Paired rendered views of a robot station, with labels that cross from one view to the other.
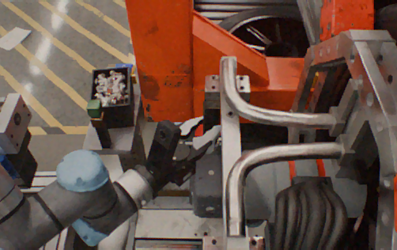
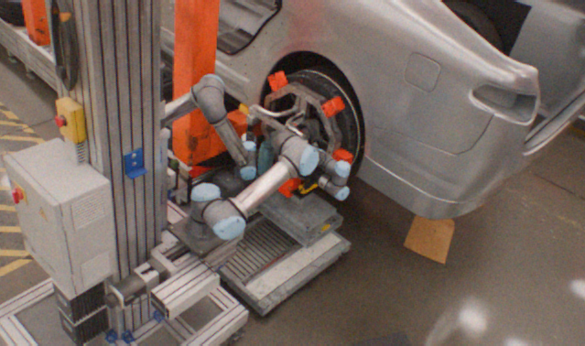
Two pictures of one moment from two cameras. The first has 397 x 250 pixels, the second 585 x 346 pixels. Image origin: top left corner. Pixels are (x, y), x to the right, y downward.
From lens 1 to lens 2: 221 cm
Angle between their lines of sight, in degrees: 41
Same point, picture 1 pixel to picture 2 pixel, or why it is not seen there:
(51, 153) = not seen: hidden behind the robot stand
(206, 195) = (234, 188)
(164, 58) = (201, 124)
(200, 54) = not seen: hidden behind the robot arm
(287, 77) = (240, 118)
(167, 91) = (200, 142)
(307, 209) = (310, 122)
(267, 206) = not seen: hidden behind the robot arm
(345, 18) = (280, 81)
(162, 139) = (251, 137)
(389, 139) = (316, 101)
